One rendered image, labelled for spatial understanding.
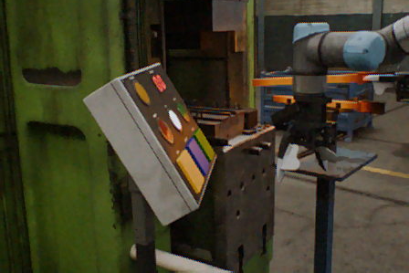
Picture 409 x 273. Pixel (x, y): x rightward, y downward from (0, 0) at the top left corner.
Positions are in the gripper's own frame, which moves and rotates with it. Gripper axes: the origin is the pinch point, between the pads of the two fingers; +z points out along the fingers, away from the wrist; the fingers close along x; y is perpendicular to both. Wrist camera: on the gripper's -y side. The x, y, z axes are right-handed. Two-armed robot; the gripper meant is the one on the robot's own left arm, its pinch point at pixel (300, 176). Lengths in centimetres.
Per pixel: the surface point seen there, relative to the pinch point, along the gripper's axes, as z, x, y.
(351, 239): 94, 136, -95
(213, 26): -35, 4, -43
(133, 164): -10.6, -41.7, -0.2
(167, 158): -11.9, -36.7, 3.6
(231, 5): -41, 15, -48
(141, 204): 3.7, -34.6, -14.5
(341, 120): 73, 321, -266
